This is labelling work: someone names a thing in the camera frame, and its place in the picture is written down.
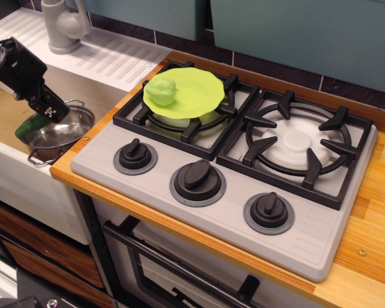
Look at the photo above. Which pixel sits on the wooden drawer front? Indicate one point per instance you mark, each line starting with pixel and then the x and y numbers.
pixel 50 255

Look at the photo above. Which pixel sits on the green toy cauliflower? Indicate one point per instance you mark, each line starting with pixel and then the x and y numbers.
pixel 161 90

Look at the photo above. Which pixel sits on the black stove knob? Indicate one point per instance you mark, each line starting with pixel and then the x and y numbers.
pixel 269 214
pixel 198 184
pixel 135 158

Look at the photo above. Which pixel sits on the grey stove top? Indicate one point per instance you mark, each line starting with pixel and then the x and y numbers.
pixel 307 248

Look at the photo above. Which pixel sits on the black oven door handle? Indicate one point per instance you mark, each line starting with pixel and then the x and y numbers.
pixel 123 234

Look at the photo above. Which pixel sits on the white right burner cap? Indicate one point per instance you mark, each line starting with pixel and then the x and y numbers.
pixel 294 138

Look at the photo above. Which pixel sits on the black burner grate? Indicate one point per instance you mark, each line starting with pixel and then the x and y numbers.
pixel 325 184
pixel 202 136

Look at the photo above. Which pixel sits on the black left burner grate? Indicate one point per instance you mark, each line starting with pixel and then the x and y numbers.
pixel 202 136

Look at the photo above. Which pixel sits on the black right burner grate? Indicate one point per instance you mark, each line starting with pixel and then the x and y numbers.
pixel 325 184

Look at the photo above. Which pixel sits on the white sink unit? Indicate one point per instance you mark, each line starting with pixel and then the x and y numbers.
pixel 104 69

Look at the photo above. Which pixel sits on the black middle stove knob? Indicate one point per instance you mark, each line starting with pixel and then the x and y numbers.
pixel 198 184

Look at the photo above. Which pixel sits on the black left stove knob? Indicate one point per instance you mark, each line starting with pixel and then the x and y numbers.
pixel 135 158

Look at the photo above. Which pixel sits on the grey toy faucet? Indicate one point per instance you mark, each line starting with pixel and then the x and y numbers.
pixel 65 29

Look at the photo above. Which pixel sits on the black right stove knob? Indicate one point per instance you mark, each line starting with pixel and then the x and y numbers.
pixel 269 214

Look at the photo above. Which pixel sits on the stainless steel pot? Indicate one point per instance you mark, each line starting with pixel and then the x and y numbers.
pixel 49 143

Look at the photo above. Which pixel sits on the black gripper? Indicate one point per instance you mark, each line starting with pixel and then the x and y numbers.
pixel 23 72

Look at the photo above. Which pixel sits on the lime green plate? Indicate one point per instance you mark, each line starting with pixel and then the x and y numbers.
pixel 198 92

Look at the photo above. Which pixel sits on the green toy pickle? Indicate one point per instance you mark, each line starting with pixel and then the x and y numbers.
pixel 32 124

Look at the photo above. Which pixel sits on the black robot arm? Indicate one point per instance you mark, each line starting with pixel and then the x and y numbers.
pixel 23 72

